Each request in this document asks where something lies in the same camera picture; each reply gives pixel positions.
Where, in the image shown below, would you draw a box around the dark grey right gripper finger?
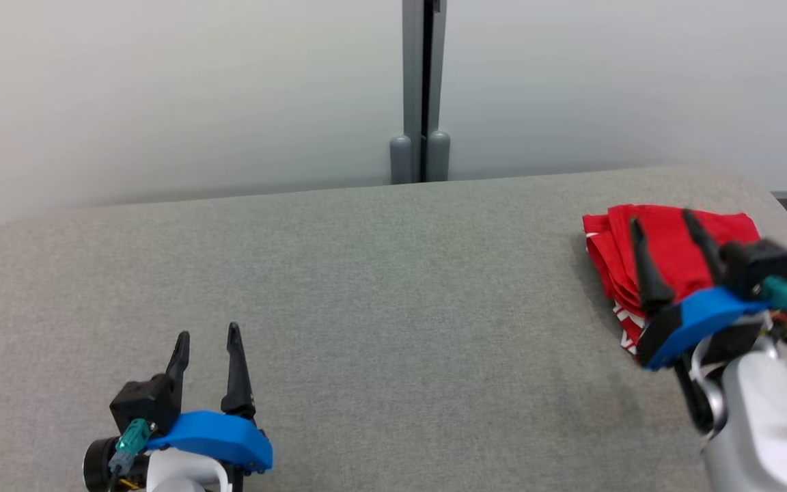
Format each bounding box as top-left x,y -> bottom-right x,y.
682,208 -> 729,284
629,217 -> 676,316

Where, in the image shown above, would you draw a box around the red white jersey with lettering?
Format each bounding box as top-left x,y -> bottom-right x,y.
583,204 -> 787,322

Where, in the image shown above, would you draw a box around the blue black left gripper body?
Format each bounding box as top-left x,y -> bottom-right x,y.
83,410 -> 275,492

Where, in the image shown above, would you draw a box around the grey partition post two feet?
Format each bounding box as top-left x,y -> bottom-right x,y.
389,0 -> 451,185

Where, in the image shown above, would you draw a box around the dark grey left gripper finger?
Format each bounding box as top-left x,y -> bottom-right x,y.
221,323 -> 256,419
165,331 -> 191,400

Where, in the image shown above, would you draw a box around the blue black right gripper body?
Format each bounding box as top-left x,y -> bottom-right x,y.
636,286 -> 787,371

